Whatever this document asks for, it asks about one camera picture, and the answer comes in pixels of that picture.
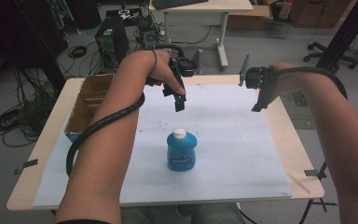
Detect brown wooden cabinet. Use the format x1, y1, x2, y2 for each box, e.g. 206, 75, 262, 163
288, 0, 352, 29

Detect coiled black cable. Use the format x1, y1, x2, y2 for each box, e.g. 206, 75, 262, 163
66, 45, 89, 60

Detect brown cardboard box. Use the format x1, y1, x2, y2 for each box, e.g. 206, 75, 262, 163
227, 4, 272, 31
63, 73, 117, 144

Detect black wrist band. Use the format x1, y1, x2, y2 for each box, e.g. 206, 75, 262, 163
150, 49, 158, 77

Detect person's left hand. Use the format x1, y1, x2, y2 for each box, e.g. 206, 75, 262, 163
142, 49, 187, 96

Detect black table leg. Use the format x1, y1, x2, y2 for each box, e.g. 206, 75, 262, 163
297, 160, 338, 224

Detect person's legs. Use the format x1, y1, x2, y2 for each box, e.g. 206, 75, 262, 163
120, 203, 247, 224

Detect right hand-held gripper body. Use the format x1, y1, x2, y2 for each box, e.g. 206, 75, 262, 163
238, 51, 278, 91

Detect black computer tower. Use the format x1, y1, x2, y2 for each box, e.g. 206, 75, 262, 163
94, 15, 131, 69

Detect bundle of black floor cables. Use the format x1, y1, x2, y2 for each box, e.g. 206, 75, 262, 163
0, 66, 60, 148

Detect open-frame computer case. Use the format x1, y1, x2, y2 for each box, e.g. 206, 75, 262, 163
137, 14, 161, 49

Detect person's right hand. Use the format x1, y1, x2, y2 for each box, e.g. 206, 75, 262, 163
267, 62, 296, 105

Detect black office chair base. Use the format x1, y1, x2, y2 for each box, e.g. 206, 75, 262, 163
302, 41, 358, 70

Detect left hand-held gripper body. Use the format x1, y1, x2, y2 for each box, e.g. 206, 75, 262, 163
167, 49, 203, 95

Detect flat brown cardboard box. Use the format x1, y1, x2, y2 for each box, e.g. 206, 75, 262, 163
227, 4, 272, 31

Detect black keyboard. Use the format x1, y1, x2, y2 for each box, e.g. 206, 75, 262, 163
151, 0, 210, 10

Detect left gripper black sleeved cable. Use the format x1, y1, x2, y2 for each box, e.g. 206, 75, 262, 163
65, 43, 186, 177

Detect pale blue table mat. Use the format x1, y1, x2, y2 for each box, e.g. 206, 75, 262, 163
32, 84, 294, 208

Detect white desk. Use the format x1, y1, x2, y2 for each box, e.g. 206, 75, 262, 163
148, 0, 255, 71

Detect black metal post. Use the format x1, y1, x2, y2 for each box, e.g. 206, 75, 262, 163
314, 0, 358, 75

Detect black curtain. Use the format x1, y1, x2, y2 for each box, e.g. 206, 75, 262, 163
0, 0, 70, 94

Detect blue bottle with white cap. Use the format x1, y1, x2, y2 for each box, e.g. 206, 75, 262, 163
166, 128, 199, 173

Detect clear tape strip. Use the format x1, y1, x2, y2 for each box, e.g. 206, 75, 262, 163
286, 172, 311, 195

